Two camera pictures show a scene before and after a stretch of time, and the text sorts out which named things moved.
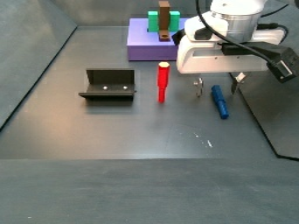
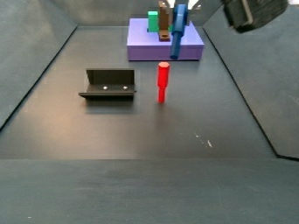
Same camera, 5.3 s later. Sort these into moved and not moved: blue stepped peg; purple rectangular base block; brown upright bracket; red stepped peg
Moved: blue stepped peg
Not moved: red stepped peg; purple rectangular base block; brown upright bracket
